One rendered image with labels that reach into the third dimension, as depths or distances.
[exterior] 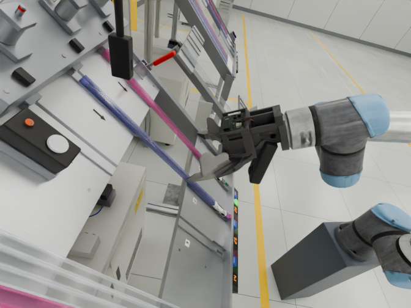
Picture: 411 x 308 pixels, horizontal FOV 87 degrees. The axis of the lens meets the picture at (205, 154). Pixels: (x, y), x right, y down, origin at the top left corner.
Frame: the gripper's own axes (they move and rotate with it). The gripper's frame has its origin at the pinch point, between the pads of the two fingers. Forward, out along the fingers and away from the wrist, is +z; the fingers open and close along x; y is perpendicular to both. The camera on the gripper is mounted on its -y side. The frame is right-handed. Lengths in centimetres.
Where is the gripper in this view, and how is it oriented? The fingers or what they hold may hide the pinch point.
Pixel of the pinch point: (193, 156)
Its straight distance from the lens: 48.7
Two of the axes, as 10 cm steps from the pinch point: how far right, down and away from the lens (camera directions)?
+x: -1.1, 6.8, -7.2
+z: -9.4, 1.7, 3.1
